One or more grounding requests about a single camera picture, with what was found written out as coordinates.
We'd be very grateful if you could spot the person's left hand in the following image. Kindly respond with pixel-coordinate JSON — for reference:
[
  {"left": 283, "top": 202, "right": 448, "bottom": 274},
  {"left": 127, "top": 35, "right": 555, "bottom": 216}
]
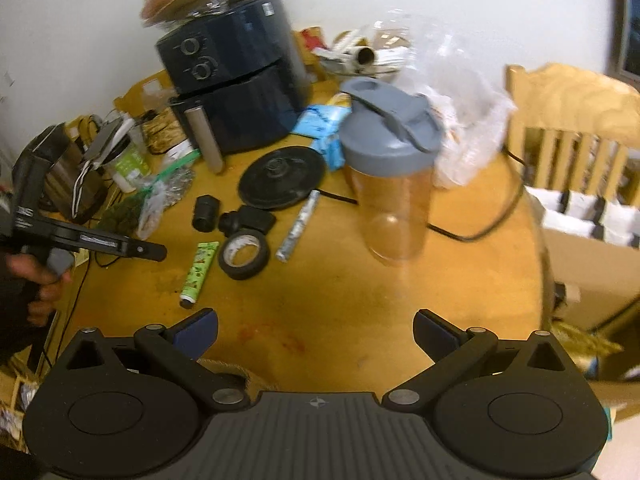
[{"left": 7, "top": 252, "right": 67, "bottom": 327}]

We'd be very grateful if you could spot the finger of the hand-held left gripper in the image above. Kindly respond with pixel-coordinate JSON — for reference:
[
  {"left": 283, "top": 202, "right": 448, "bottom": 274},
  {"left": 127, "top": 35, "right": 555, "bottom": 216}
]
[{"left": 122, "top": 239, "right": 168, "bottom": 263}]

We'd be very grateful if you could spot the black air fryer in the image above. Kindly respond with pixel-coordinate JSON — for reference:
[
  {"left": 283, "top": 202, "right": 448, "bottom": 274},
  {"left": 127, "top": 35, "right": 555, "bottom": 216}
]
[{"left": 154, "top": 0, "right": 314, "bottom": 174}]

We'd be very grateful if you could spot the person's left forearm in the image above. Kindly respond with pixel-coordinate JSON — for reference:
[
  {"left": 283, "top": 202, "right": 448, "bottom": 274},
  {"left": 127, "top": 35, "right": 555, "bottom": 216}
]
[{"left": 0, "top": 275, "right": 57, "bottom": 367}]

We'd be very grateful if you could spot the black power cable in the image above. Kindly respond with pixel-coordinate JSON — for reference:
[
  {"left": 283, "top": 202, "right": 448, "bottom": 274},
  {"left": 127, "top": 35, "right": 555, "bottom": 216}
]
[{"left": 319, "top": 145, "right": 527, "bottom": 244}]

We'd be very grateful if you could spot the cardboard box with white papers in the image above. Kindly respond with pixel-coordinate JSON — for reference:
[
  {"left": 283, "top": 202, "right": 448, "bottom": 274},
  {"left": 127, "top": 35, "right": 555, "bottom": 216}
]
[{"left": 524, "top": 185, "right": 640, "bottom": 332}]

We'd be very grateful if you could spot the white tub green label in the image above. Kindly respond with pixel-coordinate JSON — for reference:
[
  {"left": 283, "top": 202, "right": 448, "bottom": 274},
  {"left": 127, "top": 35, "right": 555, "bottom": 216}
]
[{"left": 107, "top": 137, "right": 151, "bottom": 194}]

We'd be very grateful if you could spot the golden foil bag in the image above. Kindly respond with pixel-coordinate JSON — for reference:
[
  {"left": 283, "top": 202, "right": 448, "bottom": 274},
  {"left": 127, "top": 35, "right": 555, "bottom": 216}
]
[{"left": 549, "top": 324, "right": 622, "bottom": 362}]

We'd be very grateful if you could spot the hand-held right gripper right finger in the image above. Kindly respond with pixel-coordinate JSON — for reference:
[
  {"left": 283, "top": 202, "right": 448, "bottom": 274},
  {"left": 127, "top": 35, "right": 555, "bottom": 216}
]
[{"left": 382, "top": 309, "right": 576, "bottom": 413}]

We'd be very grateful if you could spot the green patterned tube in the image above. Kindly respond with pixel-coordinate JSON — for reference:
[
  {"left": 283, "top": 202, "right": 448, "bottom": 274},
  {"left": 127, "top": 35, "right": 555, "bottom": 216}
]
[{"left": 178, "top": 241, "right": 221, "bottom": 310}]

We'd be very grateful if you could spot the black steel electric kettle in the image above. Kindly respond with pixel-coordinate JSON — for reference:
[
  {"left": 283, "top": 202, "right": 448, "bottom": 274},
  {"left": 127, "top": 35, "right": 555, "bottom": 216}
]
[{"left": 44, "top": 135, "right": 109, "bottom": 222}]

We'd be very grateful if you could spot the clear crumpled plastic bag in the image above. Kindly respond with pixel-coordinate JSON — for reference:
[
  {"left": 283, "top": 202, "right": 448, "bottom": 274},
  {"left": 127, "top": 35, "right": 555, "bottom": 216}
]
[{"left": 359, "top": 6, "right": 517, "bottom": 192}]

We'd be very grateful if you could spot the clear shaker bottle grey lid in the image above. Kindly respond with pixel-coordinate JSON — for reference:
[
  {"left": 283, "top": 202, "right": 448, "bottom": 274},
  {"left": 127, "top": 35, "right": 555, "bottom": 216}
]
[{"left": 338, "top": 77, "right": 444, "bottom": 267}]

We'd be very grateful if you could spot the silver foil stick packet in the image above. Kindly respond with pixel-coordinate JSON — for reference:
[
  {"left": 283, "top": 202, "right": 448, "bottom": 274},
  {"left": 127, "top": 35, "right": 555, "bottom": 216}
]
[{"left": 275, "top": 189, "right": 321, "bottom": 263}]

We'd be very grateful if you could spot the silver smartphone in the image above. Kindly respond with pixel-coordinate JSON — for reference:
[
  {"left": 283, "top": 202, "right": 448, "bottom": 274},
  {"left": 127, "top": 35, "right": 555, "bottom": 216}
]
[{"left": 84, "top": 119, "right": 137, "bottom": 167}]

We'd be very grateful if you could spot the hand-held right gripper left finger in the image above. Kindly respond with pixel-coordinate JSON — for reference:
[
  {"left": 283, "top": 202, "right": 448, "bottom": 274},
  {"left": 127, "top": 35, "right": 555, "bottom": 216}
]
[{"left": 59, "top": 309, "right": 251, "bottom": 414}]

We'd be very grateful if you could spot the blue snack packet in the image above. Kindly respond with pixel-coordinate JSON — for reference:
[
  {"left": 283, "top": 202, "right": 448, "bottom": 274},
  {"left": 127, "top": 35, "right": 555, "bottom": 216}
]
[
  {"left": 292, "top": 104, "right": 347, "bottom": 141},
  {"left": 312, "top": 125, "right": 351, "bottom": 171}
]

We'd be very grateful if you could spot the white charging cable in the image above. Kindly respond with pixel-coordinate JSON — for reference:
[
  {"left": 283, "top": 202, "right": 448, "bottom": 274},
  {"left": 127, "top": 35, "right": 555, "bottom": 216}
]
[{"left": 71, "top": 119, "right": 137, "bottom": 212}]

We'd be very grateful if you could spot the wooden chair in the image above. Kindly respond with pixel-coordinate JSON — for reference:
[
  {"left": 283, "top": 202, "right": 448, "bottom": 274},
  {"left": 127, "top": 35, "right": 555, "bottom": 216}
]
[{"left": 504, "top": 62, "right": 640, "bottom": 222}]

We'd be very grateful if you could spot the brown crumpled bag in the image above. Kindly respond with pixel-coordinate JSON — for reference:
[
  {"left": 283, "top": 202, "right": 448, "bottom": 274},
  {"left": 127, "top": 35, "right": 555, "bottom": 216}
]
[{"left": 142, "top": 109, "right": 187, "bottom": 156}]

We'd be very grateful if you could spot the silver foil roll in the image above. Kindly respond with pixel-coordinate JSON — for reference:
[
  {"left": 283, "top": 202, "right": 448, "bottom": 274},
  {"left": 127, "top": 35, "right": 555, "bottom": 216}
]
[{"left": 320, "top": 30, "right": 402, "bottom": 82}]

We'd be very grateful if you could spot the black tape roll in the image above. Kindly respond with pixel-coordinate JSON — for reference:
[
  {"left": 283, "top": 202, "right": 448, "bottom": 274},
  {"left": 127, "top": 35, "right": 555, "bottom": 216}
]
[{"left": 217, "top": 228, "right": 272, "bottom": 281}]

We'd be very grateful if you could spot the small black cylinder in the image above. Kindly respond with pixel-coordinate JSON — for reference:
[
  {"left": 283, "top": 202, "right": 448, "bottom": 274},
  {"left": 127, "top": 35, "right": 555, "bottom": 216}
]
[{"left": 191, "top": 194, "right": 222, "bottom": 234}]

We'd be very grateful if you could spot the black power adapter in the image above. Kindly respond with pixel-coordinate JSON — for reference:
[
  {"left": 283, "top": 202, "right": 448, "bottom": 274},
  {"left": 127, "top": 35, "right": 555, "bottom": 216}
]
[{"left": 218, "top": 204, "right": 277, "bottom": 237}]

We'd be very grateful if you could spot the clear bag of dark grains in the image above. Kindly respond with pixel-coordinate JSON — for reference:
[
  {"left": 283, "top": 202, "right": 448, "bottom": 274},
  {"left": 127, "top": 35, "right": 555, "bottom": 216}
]
[{"left": 137, "top": 152, "right": 196, "bottom": 241}]

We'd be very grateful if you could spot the black round kettle base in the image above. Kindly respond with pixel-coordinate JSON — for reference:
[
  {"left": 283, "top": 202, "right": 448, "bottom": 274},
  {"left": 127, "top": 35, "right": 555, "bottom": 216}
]
[{"left": 237, "top": 146, "right": 326, "bottom": 211}]

